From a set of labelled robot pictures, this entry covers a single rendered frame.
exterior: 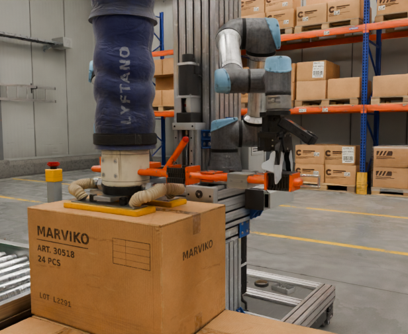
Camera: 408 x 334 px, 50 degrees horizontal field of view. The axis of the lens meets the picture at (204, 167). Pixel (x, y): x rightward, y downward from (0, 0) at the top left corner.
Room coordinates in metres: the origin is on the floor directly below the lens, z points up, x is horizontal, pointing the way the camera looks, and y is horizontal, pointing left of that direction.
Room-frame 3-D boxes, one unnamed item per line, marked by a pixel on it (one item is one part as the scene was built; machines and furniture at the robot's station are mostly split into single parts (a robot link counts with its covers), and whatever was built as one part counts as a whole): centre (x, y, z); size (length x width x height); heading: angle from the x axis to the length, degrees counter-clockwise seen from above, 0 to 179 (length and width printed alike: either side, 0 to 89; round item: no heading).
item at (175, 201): (1.67, 0.24, 0.97); 0.34 x 0.10 x 0.05; 59
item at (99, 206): (1.51, 0.33, 0.97); 0.34 x 0.10 x 0.05; 59
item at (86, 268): (1.58, 0.28, 0.75); 0.60 x 0.40 x 0.40; 59
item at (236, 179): (1.35, -0.12, 1.07); 0.07 x 0.07 x 0.04; 59
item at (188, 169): (1.46, 0.07, 1.08); 0.10 x 0.08 x 0.06; 149
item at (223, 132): (1.90, -0.10, 1.20); 0.13 x 0.12 x 0.14; 90
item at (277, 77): (1.29, -0.22, 1.38); 0.09 x 0.08 x 0.11; 0
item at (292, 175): (1.27, -0.23, 1.07); 0.08 x 0.07 x 0.05; 59
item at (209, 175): (1.59, 0.05, 1.08); 0.93 x 0.30 x 0.04; 59
